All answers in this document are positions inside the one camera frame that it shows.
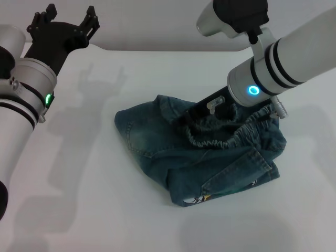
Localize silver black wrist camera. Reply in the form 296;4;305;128
196;0;270;44
0;25;26;79

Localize right arm cable with connector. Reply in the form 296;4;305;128
206;96;289;120

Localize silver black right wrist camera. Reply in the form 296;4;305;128
196;0;270;44

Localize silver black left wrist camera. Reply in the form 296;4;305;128
0;25;26;79

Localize blue denim shorts with cartoon print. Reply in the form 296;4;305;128
114;94;287;208

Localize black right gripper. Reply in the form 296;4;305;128
183;88;238;123

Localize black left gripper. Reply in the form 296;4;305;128
24;4;101;77

